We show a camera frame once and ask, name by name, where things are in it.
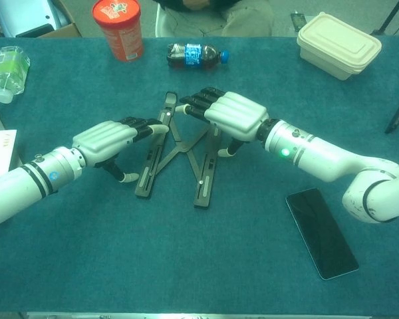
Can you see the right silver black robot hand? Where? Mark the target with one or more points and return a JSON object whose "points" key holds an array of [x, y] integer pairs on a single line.
{"points": [[236, 116]]}

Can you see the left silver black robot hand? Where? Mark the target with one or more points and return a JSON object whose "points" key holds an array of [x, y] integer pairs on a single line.
{"points": [[103, 143]]}

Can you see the black folding laptop stand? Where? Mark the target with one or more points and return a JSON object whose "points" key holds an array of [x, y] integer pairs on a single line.
{"points": [[153, 166]]}

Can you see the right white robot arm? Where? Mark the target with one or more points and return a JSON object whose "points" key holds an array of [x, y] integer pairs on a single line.
{"points": [[319, 156]]}

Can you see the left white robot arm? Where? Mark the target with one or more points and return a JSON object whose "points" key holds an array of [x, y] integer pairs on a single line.
{"points": [[30, 182]]}

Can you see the cola bottle blue label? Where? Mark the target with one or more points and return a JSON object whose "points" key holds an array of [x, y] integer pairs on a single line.
{"points": [[193, 56]]}

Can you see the person in khaki clothes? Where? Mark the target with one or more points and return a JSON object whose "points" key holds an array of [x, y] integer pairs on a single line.
{"points": [[246, 20]]}

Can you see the orange red snack canister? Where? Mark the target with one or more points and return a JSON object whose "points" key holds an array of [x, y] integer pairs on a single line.
{"points": [[123, 36]]}

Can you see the small black phone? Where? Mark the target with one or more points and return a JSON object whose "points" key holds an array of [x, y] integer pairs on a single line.
{"points": [[299, 21]]}

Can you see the white chair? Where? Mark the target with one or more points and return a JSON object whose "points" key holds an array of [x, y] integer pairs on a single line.
{"points": [[161, 26]]}

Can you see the brown cardboard box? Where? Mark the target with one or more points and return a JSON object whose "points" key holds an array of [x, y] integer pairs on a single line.
{"points": [[66, 31]]}

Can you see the clear bottle green label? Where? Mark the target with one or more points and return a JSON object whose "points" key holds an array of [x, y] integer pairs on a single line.
{"points": [[10, 69]]}

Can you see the beige lidded food container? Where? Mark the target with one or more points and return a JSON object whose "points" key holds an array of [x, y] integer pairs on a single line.
{"points": [[336, 46]]}

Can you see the blue table cloth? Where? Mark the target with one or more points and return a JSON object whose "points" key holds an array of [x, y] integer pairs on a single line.
{"points": [[86, 266]]}

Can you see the black smartphone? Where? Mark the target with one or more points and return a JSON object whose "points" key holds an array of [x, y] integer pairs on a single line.
{"points": [[320, 232]]}

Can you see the white blue plastic item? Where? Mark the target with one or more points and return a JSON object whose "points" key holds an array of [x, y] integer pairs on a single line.
{"points": [[26, 13]]}

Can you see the black tripod leg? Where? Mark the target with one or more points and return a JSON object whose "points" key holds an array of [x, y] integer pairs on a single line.
{"points": [[389, 18]]}

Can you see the silver aluminium rail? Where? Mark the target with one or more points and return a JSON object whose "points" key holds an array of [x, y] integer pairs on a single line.
{"points": [[186, 315]]}

